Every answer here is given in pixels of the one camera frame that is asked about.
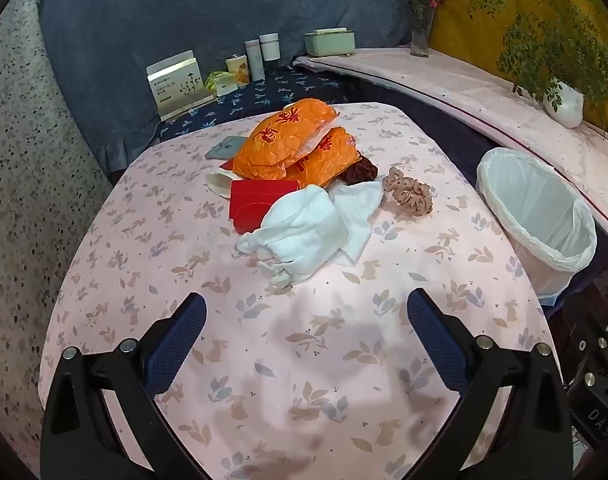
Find blue backdrop cloth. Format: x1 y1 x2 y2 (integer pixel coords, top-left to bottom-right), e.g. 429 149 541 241
36 0 437 173

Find tan fabric scrunchie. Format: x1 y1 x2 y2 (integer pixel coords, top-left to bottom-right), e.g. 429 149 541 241
382 166 433 217

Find green plant in white pot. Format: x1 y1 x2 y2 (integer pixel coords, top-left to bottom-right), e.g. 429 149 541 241
468 0 608 129

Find glass vase with pink flowers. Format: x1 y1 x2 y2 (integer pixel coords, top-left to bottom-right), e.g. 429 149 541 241
393 0 447 58

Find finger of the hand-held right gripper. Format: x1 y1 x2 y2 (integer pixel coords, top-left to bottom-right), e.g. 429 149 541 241
563 294 608 386

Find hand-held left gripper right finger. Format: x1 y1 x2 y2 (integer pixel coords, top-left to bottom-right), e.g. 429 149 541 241
406 288 577 480

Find bin with white liner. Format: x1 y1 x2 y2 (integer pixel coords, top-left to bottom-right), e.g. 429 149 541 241
476 147 598 306

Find orange plastic bag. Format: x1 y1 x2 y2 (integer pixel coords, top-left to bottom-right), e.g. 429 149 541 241
232 99 341 181
284 127 363 188

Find white flower-print card box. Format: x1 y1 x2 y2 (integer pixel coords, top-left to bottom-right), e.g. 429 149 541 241
146 50 205 122

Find yellow backdrop cloth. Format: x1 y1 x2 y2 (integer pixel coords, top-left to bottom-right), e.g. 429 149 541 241
429 0 608 133

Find small green packet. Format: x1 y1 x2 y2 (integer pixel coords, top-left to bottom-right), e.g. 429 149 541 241
204 70 239 97

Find dark red velvet scrunchie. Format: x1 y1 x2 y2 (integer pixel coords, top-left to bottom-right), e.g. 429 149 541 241
340 156 381 187

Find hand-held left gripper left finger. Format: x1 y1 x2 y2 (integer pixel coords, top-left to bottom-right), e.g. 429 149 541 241
40 292 208 480

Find yellow printed tin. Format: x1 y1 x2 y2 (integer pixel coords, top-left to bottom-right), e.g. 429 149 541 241
225 54 249 86

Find grey card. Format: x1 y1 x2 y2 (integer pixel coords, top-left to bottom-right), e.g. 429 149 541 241
205 136 247 161

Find white cotton gloves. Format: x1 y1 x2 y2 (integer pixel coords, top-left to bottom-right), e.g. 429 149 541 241
236 185 345 288

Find wide white cylinder container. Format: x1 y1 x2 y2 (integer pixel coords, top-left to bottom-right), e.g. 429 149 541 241
259 33 281 62

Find pink shelf cloth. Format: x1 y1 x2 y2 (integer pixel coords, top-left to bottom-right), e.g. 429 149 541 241
291 47 608 241

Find pink rabbit-print tablecloth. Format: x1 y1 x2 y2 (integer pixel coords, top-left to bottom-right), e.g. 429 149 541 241
38 102 565 480

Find pale green tissue box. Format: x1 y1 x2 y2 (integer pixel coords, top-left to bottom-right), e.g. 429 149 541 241
304 27 357 57

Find navy leaf-print cloth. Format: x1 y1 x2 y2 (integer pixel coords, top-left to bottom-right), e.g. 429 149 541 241
159 62 359 143

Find slim white bottle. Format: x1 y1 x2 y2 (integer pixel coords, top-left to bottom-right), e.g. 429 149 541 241
244 40 265 81

